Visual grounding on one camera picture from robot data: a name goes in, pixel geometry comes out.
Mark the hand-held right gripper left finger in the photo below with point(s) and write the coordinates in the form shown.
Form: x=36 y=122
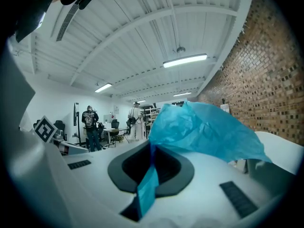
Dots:
x=95 y=189

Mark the storage shelf rack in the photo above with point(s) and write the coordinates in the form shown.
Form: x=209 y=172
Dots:
x=149 y=117

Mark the long ceiling lamp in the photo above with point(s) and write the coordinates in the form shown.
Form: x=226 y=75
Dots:
x=182 y=94
x=184 y=60
x=140 y=101
x=103 y=88

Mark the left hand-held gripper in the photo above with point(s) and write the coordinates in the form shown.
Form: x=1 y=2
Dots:
x=45 y=129

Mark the person's dark clothing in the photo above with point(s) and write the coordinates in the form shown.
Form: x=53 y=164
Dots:
x=31 y=20

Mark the light wooden desk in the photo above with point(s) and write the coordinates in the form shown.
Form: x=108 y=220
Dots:
x=116 y=130

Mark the white wall poster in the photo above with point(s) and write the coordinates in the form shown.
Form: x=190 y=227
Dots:
x=116 y=109

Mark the black backpack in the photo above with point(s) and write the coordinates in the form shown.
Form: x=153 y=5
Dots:
x=132 y=120

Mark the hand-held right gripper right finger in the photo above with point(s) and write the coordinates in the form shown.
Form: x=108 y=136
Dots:
x=204 y=193

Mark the round ceiling fixture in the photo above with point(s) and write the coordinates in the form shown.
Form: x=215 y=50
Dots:
x=181 y=50

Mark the blue plastic bag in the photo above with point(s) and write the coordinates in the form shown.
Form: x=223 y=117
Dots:
x=202 y=132

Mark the black office chair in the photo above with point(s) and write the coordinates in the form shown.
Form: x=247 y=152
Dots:
x=60 y=128
x=115 y=124

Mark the ceiling vent grille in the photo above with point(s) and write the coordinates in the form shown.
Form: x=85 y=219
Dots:
x=69 y=14

